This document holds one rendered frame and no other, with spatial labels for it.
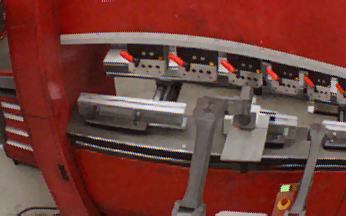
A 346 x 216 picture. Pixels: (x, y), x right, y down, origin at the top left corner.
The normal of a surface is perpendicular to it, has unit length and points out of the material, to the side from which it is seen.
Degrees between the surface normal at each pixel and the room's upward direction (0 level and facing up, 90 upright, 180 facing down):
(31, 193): 0
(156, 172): 90
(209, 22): 90
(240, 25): 90
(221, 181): 90
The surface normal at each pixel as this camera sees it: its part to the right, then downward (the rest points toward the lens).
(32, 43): -0.23, 0.69
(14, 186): -0.07, -0.72
